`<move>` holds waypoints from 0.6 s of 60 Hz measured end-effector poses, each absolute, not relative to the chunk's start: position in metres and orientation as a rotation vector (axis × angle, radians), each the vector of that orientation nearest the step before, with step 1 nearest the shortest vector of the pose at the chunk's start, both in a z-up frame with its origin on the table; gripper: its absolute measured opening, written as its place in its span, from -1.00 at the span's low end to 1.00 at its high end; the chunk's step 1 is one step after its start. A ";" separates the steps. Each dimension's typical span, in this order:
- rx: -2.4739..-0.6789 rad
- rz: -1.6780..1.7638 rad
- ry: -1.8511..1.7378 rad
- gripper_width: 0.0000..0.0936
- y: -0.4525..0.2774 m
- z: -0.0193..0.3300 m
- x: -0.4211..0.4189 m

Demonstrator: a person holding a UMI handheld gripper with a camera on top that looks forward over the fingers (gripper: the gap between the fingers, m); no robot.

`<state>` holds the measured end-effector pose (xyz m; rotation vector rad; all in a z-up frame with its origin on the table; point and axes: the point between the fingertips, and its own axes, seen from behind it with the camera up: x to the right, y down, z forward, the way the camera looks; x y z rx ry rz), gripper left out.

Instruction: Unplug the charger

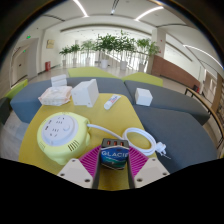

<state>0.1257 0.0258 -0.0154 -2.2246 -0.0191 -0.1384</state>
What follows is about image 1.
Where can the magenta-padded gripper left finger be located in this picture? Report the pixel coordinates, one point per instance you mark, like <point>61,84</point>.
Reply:
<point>75,173</point>

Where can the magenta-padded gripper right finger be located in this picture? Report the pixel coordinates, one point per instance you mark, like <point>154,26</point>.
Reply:
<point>151,171</point>

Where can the black charger with blue label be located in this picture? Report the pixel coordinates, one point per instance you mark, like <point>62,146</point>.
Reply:
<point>115,156</point>

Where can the round yellow-green power strip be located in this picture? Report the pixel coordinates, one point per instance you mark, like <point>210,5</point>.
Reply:
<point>61,135</point>

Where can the small white cube box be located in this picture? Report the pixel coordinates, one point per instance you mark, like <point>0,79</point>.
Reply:
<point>143,97</point>

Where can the wet wipes pack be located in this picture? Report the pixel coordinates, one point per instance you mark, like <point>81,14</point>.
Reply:
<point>56,96</point>

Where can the white tube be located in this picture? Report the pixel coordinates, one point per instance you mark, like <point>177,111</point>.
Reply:
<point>112,102</point>

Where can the long grey sofa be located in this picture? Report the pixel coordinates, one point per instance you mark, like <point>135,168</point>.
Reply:
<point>25,103</point>

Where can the wooden bench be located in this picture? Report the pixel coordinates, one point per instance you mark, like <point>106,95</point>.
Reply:
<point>208,103</point>

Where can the yellow-green ottoman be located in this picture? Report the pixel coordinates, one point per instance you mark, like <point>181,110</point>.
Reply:
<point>143,79</point>
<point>91,72</point>

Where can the dark grey ottoman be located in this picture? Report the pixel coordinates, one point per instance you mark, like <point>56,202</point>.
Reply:
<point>4,111</point>

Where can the white tissue pack stack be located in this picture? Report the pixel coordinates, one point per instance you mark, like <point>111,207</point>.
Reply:
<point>59,80</point>

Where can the green sofa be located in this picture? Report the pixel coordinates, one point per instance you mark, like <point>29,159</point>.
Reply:
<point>16,89</point>

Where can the red bin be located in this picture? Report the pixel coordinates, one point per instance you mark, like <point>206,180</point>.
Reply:
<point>47,66</point>

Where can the group of potted plants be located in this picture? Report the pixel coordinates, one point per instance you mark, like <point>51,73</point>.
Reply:
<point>106,45</point>

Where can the green exit sign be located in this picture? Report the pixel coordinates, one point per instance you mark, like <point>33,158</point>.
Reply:
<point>28,36</point>

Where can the group of ceiling strip lights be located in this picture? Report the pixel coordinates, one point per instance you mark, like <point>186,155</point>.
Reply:
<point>81,8</point>

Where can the framed wall picture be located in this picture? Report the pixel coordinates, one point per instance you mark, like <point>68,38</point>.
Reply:
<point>50,44</point>

